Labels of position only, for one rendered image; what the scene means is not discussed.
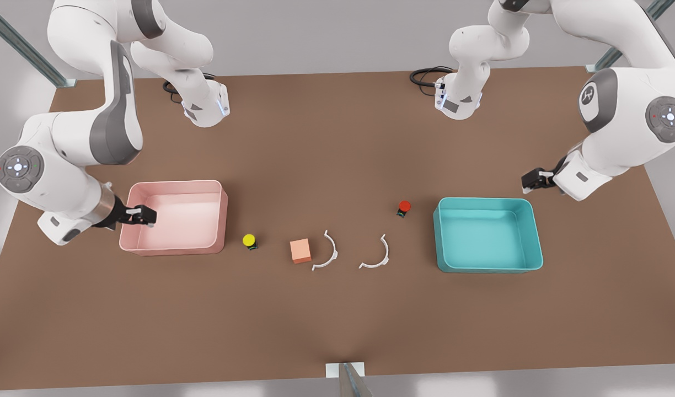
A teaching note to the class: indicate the silver frame post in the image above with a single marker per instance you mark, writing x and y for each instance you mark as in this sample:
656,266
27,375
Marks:
349,379
624,41
23,47

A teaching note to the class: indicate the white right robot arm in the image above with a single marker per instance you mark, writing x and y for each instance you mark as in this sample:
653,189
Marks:
67,138

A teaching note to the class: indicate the red button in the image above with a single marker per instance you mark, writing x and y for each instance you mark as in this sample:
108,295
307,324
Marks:
404,208

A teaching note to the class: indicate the yellow button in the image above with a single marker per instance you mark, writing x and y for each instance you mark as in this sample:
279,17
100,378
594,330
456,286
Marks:
250,241

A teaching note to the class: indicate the salmon pink cube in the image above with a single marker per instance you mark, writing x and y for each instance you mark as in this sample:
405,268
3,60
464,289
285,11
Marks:
300,250

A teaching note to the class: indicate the white curved clip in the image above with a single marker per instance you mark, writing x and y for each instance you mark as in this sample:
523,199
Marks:
327,252
377,255

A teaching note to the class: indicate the blue storage box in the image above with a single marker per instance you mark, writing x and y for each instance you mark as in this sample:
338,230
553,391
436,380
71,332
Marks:
487,235

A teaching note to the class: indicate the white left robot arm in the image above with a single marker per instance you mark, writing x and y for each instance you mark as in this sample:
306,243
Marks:
619,132

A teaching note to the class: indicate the pink storage box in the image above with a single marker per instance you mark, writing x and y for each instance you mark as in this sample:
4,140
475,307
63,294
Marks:
175,216

